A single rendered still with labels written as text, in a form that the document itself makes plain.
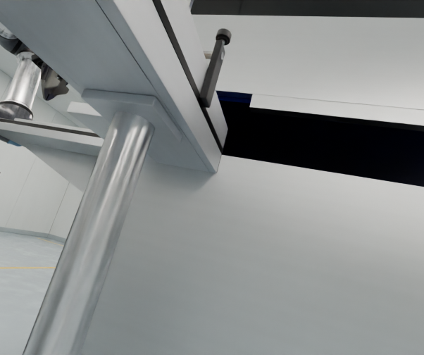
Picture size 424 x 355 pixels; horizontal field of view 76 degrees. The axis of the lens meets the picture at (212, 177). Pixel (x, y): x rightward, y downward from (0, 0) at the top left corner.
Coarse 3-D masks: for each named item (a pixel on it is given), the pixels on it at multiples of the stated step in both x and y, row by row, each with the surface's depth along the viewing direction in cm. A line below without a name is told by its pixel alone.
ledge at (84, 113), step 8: (72, 104) 44; (80, 104) 43; (88, 104) 43; (72, 112) 43; (80, 112) 43; (88, 112) 43; (96, 112) 42; (80, 120) 46; (88, 120) 45; (96, 120) 44; (104, 120) 43; (96, 128) 48; (104, 128) 47; (104, 136) 51
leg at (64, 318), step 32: (96, 96) 29; (128, 96) 28; (128, 128) 30; (160, 128) 33; (96, 160) 30; (128, 160) 29; (96, 192) 28; (128, 192) 30; (96, 224) 27; (64, 256) 27; (96, 256) 27; (64, 288) 26; (96, 288) 27; (64, 320) 25; (32, 352) 24; (64, 352) 25
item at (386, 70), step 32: (256, 32) 57; (288, 32) 56; (320, 32) 54; (352, 32) 53; (384, 32) 51; (416, 32) 50; (224, 64) 57; (256, 64) 55; (288, 64) 53; (320, 64) 52; (352, 64) 51; (384, 64) 49; (416, 64) 48; (256, 96) 53; (288, 96) 51; (320, 96) 50; (352, 96) 49; (384, 96) 47; (416, 96) 46; (416, 128) 46
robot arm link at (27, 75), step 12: (24, 48) 113; (24, 60) 112; (24, 72) 108; (36, 72) 112; (12, 84) 105; (24, 84) 106; (36, 84) 111; (12, 96) 101; (24, 96) 104; (0, 108) 93; (12, 108) 97; (24, 108) 100; (12, 144) 100
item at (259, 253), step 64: (192, 192) 49; (256, 192) 47; (320, 192) 45; (384, 192) 43; (128, 256) 48; (192, 256) 46; (256, 256) 44; (320, 256) 42; (384, 256) 40; (128, 320) 45; (192, 320) 43; (256, 320) 41; (320, 320) 39; (384, 320) 38
